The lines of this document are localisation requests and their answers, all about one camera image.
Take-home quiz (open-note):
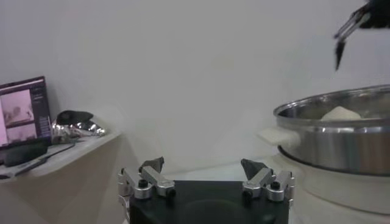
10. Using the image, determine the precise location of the black computer mouse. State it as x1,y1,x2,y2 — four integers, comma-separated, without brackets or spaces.
2,141,49,167

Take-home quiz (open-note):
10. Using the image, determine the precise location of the black laptop with purple screen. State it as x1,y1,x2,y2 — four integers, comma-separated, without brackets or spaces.
0,75,52,153

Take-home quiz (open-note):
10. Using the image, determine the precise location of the white side table with mouse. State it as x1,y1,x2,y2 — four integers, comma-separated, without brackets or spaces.
0,132,122,224

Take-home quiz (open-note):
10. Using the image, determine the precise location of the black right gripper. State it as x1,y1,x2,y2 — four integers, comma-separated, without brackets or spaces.
333,0,390,71

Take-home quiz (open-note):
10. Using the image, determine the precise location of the white steamed baozi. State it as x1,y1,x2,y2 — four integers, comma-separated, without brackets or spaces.
320,105,363,121

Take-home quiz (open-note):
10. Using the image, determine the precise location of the shiny chrome headset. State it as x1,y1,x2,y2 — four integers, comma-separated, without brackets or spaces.
51,110,107,145

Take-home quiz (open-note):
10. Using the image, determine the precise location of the thin black desk cable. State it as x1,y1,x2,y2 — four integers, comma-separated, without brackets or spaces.
15,141,77,177

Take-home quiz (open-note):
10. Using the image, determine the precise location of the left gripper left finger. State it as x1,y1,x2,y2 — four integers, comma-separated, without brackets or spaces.
118,156,177,200

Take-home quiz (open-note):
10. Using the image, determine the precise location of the perforated steel steamer basket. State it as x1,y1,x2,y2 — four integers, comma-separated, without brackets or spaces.
273,84,390,177

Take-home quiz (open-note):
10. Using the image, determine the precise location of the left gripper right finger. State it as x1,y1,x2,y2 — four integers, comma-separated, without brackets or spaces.
240,158,296,202

